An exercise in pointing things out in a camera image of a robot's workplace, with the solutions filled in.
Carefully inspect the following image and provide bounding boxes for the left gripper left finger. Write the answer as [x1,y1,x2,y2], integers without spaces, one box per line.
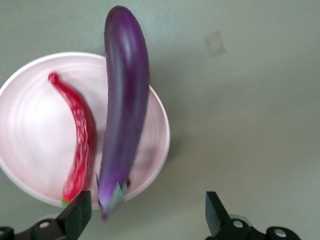
[32,190,92,240]

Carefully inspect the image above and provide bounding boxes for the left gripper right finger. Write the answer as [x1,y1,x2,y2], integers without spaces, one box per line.
[205,191,253,240]

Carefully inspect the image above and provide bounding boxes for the red chili pepper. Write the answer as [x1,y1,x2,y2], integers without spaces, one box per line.
[47,72,98,208]

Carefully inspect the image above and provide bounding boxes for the purple eggplant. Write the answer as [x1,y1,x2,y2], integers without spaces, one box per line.
[96,5,151,221]

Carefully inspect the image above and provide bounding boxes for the pink plate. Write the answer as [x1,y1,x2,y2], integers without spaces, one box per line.
[0,51,171,210]

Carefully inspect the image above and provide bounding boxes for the large table cover sheet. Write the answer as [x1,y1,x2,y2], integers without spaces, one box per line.
[0,0,320,240]

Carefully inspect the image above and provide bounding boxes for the small tape patch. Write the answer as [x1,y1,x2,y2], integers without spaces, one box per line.
[203,30,227,58]

